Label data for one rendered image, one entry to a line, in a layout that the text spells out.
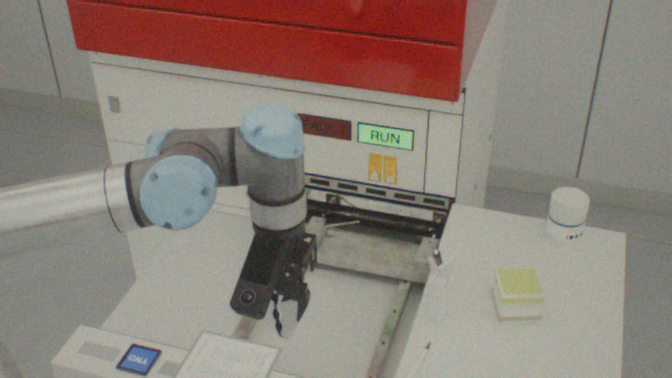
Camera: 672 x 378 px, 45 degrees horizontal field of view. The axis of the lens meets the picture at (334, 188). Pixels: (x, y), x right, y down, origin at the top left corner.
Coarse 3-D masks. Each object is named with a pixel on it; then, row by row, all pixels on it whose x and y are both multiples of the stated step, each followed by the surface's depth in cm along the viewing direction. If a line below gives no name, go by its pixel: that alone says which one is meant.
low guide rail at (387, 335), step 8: (400, 288) 163; (408, 288) 163; (400, 296) 161; (392, 304) 159; (400, 304) 159; (392, 312) 157; (400, 312) 158; (392, 320) 155; (384, 328) 154; (392, 328) 154; (384, 336) 152; (392, 336) 153; (384, 344) 150; (376, 352) 149; (384, 352) 149; (376, 360) 147; (384, 360) 149; (368, 368) 146; (376, 368) 145; (368, 376) 144; (376, 376) 144
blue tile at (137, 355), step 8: (136, 352) 134; (144, 352) 134; (152, 352) 134; (128, 360) 132; (136, 360) 132; (144, 360) 132; (152, 360) 132; (128, 368) 131; (136, 368) 131; (144, 368) 131
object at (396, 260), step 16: (336, 240) 171; (352, 240) 171; (368, 240) 171; (384, 240) 170; (320, 256) 168; (336, 256) 167; (352, 256) 166; (368, 256) 166; (384, 256) 166; (400, 256) 166; (416, 256) 166; (384, 272) 165; (400, 272) 164; (416, 272) 162
